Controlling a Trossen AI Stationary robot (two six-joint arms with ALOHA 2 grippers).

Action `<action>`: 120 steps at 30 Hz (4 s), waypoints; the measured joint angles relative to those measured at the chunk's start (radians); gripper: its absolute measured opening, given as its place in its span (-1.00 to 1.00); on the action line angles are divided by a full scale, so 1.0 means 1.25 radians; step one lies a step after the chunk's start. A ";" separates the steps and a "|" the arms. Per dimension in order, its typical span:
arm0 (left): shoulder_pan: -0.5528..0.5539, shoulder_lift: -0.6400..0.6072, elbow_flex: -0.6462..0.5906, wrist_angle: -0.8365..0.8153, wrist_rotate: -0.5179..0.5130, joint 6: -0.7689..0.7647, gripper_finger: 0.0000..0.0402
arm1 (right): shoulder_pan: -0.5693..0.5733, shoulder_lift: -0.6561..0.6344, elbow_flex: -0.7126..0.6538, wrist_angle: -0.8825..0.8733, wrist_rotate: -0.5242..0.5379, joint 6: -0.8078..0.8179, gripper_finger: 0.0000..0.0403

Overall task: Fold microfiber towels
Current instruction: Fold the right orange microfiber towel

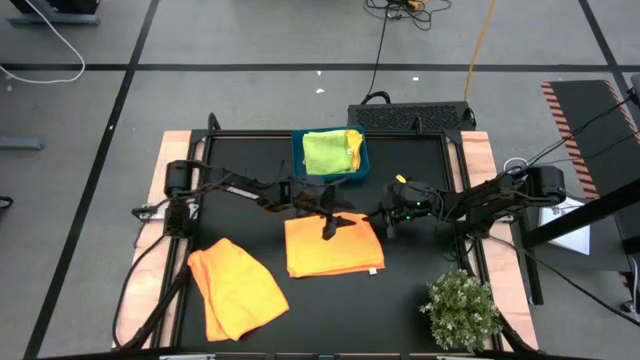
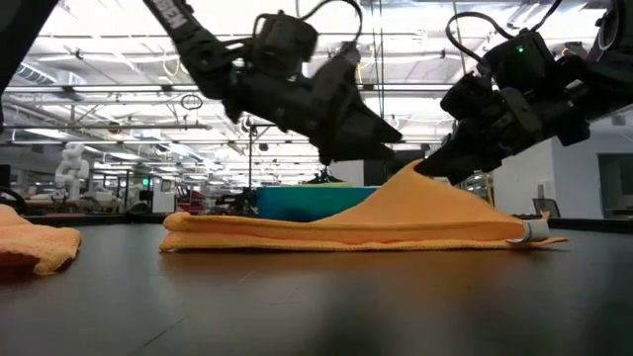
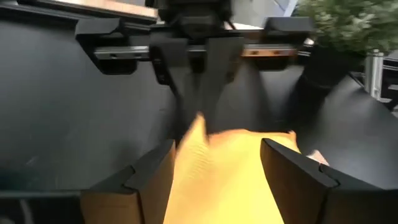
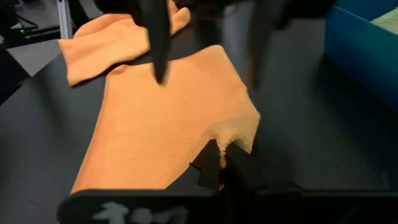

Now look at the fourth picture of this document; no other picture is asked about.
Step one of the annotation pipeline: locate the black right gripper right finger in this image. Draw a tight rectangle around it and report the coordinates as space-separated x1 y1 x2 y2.
223 142 398 224

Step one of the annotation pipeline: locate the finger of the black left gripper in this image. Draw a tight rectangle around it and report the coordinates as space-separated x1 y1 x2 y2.
245 0 282 91
136 0 172 85

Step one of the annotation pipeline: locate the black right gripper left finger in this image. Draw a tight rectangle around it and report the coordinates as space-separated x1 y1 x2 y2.
56 138 221 224

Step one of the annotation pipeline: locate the orange microfiber towel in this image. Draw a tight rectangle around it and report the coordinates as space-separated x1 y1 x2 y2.
70 44 262 194
57 0 192 88

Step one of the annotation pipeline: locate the green microfiber towel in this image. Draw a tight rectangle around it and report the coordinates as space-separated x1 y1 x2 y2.
371 8 398 35

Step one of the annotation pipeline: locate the blue plastic bin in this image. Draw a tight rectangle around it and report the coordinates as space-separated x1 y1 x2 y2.
322 0 398 112

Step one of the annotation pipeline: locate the black electronics box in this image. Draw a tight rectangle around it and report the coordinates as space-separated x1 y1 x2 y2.
0 24 62 49

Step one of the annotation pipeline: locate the aluminium frame post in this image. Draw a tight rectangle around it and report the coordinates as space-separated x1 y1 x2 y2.
56 0 74 40

